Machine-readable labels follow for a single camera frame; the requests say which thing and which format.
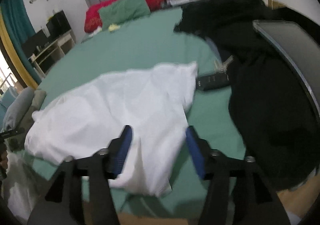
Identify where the white hooded garment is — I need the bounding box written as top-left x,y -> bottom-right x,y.
24,62 -> 197,197

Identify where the black clothes pile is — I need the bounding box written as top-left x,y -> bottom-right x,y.
175,0 -> 319,191

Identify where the folded grey sweater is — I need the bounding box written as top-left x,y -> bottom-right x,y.
2,87 -> 35,131

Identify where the folded olive garment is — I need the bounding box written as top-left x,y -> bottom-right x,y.
17,89 -> 47,130

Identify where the black car key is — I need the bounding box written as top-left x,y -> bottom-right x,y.
196,72 -> 230,92

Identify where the silver keys bunch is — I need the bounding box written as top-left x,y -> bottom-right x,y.
214,56 -> 234,73

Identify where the yellow curtain edge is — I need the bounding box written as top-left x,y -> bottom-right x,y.
1,14 -> 39,89

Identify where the white wooden desk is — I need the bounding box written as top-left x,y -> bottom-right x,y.
29,30 -> 75,79

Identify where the black computer monitor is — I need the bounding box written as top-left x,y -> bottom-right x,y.
22,29 -> 48,58

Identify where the green bed sheet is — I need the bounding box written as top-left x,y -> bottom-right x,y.
40,9 -> 245,218

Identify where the black computer tower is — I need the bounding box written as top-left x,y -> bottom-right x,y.
46,10 -> 71,40

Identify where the teal curtain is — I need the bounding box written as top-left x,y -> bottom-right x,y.
1,0 -> 41,85

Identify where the yellow plastic packet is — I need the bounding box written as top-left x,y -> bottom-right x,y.
108,24 -> 121,32

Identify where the green pillow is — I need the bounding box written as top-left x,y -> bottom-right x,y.
98,0 -> 151,30

